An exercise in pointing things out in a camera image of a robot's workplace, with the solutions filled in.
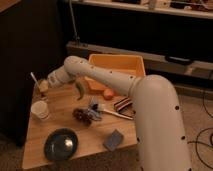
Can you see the green plastic cup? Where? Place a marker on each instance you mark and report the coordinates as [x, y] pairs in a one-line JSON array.
[[42, 85]]

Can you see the bunch of dark grapes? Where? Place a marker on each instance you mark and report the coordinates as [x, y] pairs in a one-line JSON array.
[[81, 116]]

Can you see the striped chocolate bar wrapper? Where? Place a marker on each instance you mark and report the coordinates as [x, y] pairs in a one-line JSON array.
[[123, 103]]

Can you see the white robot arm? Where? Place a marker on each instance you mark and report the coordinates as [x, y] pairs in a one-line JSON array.
[[160, 132]]

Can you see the wooden table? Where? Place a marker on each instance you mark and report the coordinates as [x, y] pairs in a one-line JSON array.
[[61, 103]]

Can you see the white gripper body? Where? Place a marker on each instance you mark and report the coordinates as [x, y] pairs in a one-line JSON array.
[[59, 77]]

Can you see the black and white brush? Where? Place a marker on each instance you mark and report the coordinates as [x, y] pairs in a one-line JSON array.
[[102, 108]]

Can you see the grey metal plate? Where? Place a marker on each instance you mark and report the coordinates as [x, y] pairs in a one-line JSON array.
[[60, 145]]

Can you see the white shelf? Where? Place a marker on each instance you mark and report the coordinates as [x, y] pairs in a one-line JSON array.
[[146, 7]]

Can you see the white paper cup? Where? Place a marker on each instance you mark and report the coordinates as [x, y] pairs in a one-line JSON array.
[[40, 109]]

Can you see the green chili pepper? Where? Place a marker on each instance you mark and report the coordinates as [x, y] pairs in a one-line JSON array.
[[80, 90]]

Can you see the metal rail beam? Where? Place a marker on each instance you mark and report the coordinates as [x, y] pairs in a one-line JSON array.
[[160, 63]]

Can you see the crumpled clear plastic bag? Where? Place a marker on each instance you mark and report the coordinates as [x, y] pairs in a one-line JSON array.
[[93, 111]]

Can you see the blue sponge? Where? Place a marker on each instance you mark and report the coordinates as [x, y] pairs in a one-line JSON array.
[[113, 140]]

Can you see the metal pole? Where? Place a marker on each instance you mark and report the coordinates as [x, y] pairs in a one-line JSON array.
[[76, 36]]

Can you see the yellow plastic bin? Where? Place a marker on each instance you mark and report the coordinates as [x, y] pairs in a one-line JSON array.
[[128, 64]]

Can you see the orange round fruit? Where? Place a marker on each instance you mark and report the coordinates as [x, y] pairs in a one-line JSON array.
[[108, 94]]

